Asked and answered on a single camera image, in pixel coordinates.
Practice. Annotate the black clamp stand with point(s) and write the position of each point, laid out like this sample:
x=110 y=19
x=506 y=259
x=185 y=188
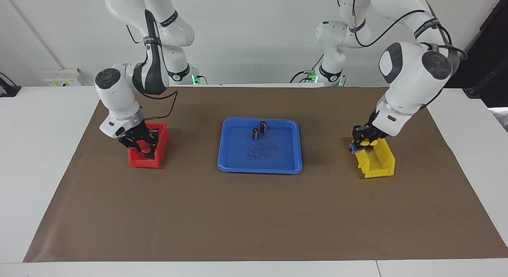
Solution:
x=8 y=90

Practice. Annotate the small black cylinder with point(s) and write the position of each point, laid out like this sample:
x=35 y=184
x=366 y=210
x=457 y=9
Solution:
x=263 y=127
x=255 y=134

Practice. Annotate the yellow plastic bin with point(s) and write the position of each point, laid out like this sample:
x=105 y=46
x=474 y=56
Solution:
x=379 y=170

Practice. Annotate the yellow push button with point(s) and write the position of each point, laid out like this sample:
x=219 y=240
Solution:
x=367 y=142

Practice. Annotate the black background equipment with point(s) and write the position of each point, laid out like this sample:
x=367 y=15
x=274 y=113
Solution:
x=492 y=43

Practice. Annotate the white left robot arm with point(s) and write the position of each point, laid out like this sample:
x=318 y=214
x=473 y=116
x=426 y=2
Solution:
x=408 y=70

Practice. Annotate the brown table mat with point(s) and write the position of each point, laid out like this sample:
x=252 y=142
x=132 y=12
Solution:
x=254 y=213

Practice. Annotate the white wall socket box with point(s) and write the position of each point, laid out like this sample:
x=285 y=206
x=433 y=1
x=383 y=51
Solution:
x=63 y=76

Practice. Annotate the red push button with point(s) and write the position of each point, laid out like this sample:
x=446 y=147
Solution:
x=148 y=149

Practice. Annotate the red plastic bin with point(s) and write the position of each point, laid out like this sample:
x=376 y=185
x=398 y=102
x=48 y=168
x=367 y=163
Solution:
x=145 y=162

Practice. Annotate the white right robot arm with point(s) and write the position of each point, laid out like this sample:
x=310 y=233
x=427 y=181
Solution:
x=119 y=94

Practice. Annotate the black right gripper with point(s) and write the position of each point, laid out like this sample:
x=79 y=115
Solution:
x=139 y=135

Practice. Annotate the black tripod leg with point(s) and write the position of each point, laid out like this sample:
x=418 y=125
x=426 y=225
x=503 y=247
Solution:
x=476 y=88

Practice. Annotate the blue plastic tray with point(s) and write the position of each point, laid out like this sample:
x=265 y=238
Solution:
x=278 y=158

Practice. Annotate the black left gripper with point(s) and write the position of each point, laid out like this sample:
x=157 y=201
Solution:
x=365 y=132

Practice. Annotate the white grey object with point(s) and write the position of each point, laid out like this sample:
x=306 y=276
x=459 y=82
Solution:
x=501 y=118

